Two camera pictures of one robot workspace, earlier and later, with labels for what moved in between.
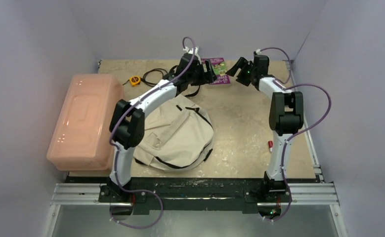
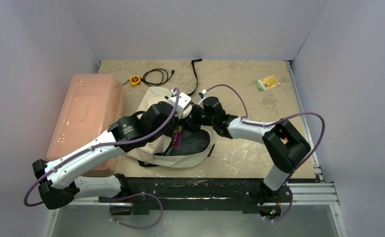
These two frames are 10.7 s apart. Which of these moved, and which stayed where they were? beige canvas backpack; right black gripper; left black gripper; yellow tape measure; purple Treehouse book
Moved: purple Treehouse book; right black gripper; left black gripper
Stayed: yellow tape measure; beige canvas backpack
